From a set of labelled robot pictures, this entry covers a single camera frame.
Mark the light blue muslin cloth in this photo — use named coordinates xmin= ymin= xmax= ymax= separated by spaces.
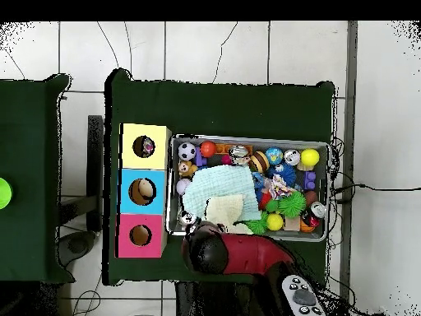
xmin=182 ymin=164 xmax=262 ymax=222

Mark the cream muslin cloth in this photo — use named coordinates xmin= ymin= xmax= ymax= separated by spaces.
xmin=205 ymin=193 xmax=254 ymax=235

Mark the shallow metal mesh bin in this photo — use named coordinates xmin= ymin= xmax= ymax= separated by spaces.
xmin=165 ymin=132 xmax=331 ymax=243

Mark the wooden box with three holes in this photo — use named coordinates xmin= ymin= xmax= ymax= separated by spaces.
xmin=117 ymin=123 xmax=173 ymax=258

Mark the orange ball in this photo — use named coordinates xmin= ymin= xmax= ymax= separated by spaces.
xmin=199 ymin=140 xmax=218 ymax=158

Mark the black and white soccer ball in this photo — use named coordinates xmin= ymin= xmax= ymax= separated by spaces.
xmin=177 ymin=142 xmax=197 ymax=161

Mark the crushed silver can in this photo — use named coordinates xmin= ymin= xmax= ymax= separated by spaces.
xmin=227 ymin=144 xmax=252 ymax=165

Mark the toy hamburger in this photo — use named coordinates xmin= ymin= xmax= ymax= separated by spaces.
xmin=248 ymin=151 xmax=271 ymax=174

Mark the globe print ball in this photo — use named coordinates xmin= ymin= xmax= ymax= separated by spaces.
xmin=265 ymin=146 xmax=285 ymax=165

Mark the dark green tablecloth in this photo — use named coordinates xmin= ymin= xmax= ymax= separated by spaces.
xmin=102 ymin=67 xmax=336 ymax=286
xmin=0 ymin=73 xmax=75 ymax=286

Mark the dark blue spiky ball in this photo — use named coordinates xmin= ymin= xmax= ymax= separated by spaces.
xmin=266 ymin=162 xmax=297 ymax=187

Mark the large green spiky ball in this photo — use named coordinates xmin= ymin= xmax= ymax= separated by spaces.
xmin=277 ymin=191 xmax=307 ymax=219

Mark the yellow ball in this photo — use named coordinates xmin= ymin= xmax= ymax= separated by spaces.
xmin=300 ymin=148 xmax=321 ymax=167

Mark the green plastic cup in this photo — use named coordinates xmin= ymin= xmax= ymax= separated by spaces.
xmin=0 ymin=177 xmax=13 ymax=210

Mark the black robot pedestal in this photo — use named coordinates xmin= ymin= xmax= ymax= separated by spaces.
xmin=175 ymin=281 xmax=264 ymax=316

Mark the black cable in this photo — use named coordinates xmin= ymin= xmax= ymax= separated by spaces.
xmin=331 ymin=182 xmax=421 ymax=205

